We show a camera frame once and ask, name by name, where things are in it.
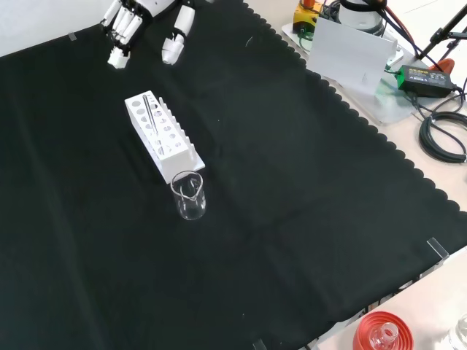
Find pale white board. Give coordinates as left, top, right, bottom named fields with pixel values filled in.
left=308, top=16, right=398, bottom=96

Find yellow stop button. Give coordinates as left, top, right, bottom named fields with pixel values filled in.
left=293, top=0, right=324, bottom=34

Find coiled black cable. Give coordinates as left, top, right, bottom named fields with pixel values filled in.
left=418, top=112, right=467, bottom=163

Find black tripod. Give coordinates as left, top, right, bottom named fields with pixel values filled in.
left=415, top=0, right=467, bottom=63

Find orange tripod part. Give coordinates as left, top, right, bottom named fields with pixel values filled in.
left=429, top=58, right=455, bottom=74

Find clear glass beaker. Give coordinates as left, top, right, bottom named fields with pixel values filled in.
left=170, top=170, right=207, bottom=221

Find orange cable with orange plug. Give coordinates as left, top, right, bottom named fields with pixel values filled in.
left=379, top=0, right=420, bottom=55

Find black green power adapter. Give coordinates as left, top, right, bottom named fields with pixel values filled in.
left=396, top=64, right=459, bottom=98

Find clear glass vessel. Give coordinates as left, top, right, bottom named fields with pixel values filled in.
left=447, top=314, right=467, bottom=350

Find clear glass flask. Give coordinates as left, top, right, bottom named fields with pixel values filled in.
left=370, top=322, right=400, bottom=350

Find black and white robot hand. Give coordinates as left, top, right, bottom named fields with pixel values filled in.
left=100, top=0, right=198, bottom=70

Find clear glass rod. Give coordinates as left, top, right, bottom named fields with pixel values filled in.
left=143, top=94, right=160, bottom=138

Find white test tube rack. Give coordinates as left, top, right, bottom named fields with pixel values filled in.
left=124, top=90, right=206, bottom=186

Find red ribbed ring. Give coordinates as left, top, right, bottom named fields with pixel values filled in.
left=352, top=310, right=415, bottom=350

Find black bench cloth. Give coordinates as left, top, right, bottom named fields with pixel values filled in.
left=0, top=0, right=467, bottom=350

